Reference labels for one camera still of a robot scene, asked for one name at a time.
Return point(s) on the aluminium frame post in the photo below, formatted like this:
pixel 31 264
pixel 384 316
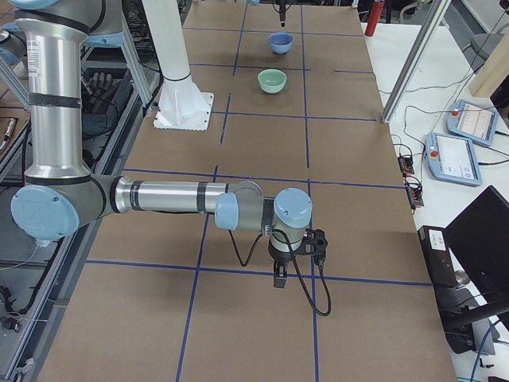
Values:
pixel 421 42

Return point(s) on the green ceramic bowl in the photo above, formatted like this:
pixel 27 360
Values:
pixel 271 81

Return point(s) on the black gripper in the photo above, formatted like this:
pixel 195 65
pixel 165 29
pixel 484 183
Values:
pixel 278 257

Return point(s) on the teach pendant far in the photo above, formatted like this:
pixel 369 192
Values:
pixel 470 120

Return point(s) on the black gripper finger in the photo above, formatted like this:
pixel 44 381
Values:
pixel 282 12

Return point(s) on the teach pendant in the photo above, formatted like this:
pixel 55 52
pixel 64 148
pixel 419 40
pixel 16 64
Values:
pixel 470 120
pixel 452 159

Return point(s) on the black computer box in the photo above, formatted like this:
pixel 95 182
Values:
pixel 437 256

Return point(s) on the black power strip left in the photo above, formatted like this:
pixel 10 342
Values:
pixel 406 164

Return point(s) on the red fire extinguisher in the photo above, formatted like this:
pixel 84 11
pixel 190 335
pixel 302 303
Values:
pixel 374 16

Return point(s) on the black power strip right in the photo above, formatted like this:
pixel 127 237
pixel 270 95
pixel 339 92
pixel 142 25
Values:
pixel 414 194

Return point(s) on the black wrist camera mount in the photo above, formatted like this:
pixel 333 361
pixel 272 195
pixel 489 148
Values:
pixel 314 243

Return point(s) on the blue ceramic bowl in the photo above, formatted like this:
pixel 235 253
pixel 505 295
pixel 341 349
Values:
pixel 280 42

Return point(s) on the black power strip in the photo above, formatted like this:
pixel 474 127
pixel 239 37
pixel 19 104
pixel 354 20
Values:
pixel 414 194
pixel 406 164

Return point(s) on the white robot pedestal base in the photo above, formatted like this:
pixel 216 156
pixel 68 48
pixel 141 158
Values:
pixel 182 105

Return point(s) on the black monitor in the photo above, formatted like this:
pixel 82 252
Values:
pixel 478 237

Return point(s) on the teach pendant near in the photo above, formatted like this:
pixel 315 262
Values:
pixel 452 159

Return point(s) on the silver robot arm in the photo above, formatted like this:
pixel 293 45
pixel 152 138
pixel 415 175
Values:
pixel 61 195

